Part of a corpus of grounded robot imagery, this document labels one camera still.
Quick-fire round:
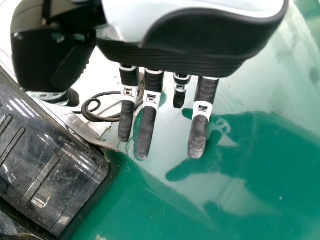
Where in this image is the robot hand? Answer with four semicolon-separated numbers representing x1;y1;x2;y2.
10;0;290;161

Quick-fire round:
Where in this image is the black coiled cable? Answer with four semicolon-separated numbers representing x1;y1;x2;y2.
81;91;145;123

